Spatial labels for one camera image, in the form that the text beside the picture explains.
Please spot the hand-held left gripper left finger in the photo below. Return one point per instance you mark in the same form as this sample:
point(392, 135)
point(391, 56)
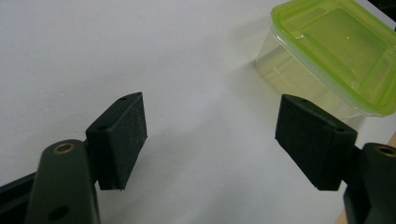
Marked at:
point(116, 146)

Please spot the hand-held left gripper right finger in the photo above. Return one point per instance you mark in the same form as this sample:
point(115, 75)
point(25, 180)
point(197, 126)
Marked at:
point(314, 143)

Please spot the clear container with green lid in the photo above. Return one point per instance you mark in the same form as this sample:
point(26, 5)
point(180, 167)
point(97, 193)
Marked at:
point(339, 46)

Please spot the clear plastic container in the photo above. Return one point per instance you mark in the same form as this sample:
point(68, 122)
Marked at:
point(289, 71)

